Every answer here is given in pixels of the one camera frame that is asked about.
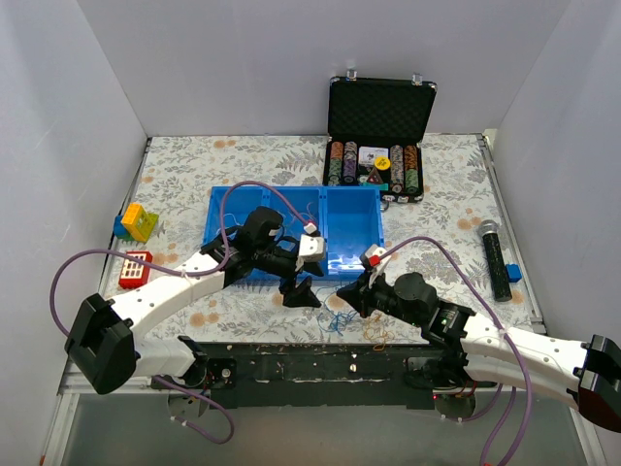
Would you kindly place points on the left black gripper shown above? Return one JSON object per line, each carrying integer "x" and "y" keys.
{"x": 295, "y": 271}

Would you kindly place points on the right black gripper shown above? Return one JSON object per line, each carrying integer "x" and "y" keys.
{"x": 367, "y": 289}

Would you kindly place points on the blue plastic divided bin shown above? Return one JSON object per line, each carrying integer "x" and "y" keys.
{"x": 349, "y": 219}

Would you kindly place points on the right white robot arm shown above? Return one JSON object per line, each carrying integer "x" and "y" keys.
{"x": 583, "y": 375}

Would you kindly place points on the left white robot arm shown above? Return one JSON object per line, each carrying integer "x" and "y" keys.
{"x": 108, "y": 339}

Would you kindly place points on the floral patterned table mat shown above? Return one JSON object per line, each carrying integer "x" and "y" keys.
{"x": 437, "y": 237}

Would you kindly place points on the black handheld microphone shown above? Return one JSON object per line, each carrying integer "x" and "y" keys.
{"x": 488, "y": 232}

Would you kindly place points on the small blue toy brick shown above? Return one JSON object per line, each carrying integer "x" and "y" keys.
{"x": 514, "y": 274}

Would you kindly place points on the colourful toy brick stack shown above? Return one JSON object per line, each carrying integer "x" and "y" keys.
{"x": 135, "y": 224}

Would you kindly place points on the red white toy block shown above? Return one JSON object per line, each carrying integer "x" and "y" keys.
{"x": 134, "y": 275}

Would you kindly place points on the black poker chip case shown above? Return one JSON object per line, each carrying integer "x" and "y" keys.
{"x": 375, "y": 131}

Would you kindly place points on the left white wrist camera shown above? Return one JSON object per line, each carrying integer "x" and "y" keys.
{"x": 311, "y": 251}

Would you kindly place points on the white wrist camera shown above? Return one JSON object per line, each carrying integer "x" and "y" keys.
{"x": 375, "y": 260}
{"x": 311, "y": 251}

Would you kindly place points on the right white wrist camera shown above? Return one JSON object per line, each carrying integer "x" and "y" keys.
{"x": 375, "y": 260}

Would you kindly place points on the aluminium frame rail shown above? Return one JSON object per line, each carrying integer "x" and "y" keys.
{"x": 77, "y": 383}

